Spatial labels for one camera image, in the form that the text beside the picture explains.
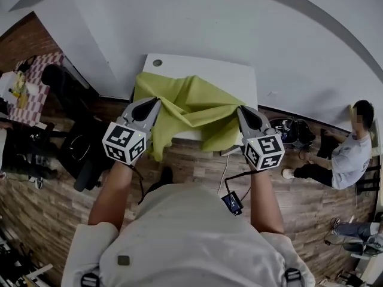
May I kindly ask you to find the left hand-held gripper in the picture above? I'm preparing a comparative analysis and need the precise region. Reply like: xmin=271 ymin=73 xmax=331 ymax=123
xmin=102 ymin=97 xmax=163 ymax=166

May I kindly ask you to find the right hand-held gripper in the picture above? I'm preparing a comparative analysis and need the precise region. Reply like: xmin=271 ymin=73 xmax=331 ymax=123
xmin=236 ymin=105 xmax=285 ymax=172

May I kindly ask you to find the green tablecloth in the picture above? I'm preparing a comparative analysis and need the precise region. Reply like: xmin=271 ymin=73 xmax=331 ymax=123
xmin=132 ymin=71 xmax=248 ymax=163

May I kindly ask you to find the person's right forearm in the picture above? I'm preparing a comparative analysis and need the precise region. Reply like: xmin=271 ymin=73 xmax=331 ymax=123
xmin=248 ymin=163 xmax=285 ymax=235

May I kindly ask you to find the person's left forearm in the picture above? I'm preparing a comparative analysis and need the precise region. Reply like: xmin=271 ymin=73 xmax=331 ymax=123
xmin=87 ymin=159 xmax=142 ymax=230

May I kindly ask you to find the black bag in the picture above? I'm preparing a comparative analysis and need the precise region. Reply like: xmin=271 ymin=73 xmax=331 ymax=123
xmin=268 ymin=117 xmax=317 ymax=149

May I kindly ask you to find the white table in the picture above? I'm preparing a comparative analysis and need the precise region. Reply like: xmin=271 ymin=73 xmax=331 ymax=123
xmin=129 ymin=53 xmax=260 ymax=157

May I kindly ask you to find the person's black shoe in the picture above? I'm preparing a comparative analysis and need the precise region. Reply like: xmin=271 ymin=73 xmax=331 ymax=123
xmin=160 ymin=166 xmax=175 ymax=185

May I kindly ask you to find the black office chair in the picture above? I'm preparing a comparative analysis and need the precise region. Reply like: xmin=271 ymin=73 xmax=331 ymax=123
xmin=41 ymin=63 xmax=112 ymax=193

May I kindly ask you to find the small black screen device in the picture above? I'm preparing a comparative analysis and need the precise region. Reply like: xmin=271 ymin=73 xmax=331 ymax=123
xmin=221 ymin=191 xmax=244 ymax=217

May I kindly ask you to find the checked cloth side table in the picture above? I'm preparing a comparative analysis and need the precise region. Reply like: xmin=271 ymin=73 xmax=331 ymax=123
xmin=6 ymin=52 xmax=65 ymax=127

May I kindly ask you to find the person's grey shirt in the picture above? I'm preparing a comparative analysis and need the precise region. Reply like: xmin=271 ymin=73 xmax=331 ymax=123
xmin=60 ymin=182 xmax=317 ymax=287

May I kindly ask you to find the white box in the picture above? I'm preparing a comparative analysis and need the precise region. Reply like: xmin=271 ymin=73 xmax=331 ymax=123
xmin=0 ymin=71 xmax=19 ymax=105

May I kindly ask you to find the white cable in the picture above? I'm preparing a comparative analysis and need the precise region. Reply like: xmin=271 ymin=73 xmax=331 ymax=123
xmin=219 ymin=154 xmax=232 ymax=197

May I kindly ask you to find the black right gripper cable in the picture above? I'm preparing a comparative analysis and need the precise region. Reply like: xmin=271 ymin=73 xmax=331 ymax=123
xmin=224 ymin=168 xmax=259 ymax=204

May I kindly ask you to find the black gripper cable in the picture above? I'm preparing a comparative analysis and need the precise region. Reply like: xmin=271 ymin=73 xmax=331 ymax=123
xmin=129 ymin=163 xmax=165 ymax=206
xmin=224 ymin=168 xmax=259 ymax=204

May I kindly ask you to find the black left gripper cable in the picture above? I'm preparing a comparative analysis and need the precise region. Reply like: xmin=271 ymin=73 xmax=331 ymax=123
xmin=129 ymin=163 xmax=165 ymax=206

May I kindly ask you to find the black strap buckle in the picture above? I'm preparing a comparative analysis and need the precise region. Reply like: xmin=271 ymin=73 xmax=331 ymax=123
xmin=283 ymin=267 xmax=302 ymax=287
xmin=80 ymin=273 xmax=101 ymax=287

